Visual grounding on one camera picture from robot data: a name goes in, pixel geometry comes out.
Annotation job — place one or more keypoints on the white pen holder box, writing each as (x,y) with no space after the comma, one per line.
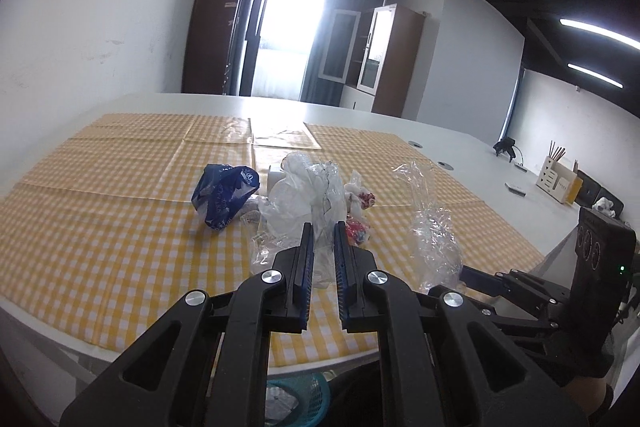
(552,182)

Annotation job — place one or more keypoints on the flat clear plastic sleeve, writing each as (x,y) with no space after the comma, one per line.
(282,138)
(232,128)

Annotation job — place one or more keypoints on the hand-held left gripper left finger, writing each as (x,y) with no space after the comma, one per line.
(303,277)

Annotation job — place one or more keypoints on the red white snack wrapper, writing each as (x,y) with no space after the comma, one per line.
(361,198)
(357,230)

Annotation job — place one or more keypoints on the yellow checkered tablecloth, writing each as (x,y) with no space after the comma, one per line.
(125,232)

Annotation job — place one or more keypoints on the long clear plastic wrap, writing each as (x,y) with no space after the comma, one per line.
(432,232)

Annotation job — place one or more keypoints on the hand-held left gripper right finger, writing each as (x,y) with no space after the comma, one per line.
(341,277)

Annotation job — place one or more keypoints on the small flat grey device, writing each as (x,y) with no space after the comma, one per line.
(515,189)

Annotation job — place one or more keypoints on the clear plastic bag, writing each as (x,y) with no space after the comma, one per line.
(295,202)

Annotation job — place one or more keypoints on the white-framed glass cabinet door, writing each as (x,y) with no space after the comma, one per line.
(340,44)

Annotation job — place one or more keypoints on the yellow box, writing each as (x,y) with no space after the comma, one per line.
(576,192)

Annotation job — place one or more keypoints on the blue mesh wastebasket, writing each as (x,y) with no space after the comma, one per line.
(312,394)

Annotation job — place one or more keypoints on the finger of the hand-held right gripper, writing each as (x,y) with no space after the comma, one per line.
(520,322)
(480,278)

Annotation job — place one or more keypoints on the person's right hand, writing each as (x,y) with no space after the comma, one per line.
(587,399)

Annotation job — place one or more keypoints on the white cloth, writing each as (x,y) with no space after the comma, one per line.
(605,206)

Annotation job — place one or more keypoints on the bundle of pencils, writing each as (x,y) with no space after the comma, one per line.
(556,151)

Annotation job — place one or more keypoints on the brown glass-door cabinet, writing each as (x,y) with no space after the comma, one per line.
(397,57)

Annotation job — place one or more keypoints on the blue plastic bag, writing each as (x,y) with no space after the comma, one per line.
(225,197)

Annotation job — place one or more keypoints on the ceiling light strip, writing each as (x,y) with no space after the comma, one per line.
(595,75)
(597,29)

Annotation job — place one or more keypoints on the black chair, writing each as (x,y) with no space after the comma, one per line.
(590,189)

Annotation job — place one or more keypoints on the tall brown wardrobe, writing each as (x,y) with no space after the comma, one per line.
(215,22)

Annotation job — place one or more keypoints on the small black stand device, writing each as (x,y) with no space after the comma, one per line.
(506,147)

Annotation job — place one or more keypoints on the bright glass balcony door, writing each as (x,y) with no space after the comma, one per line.
(287,22)

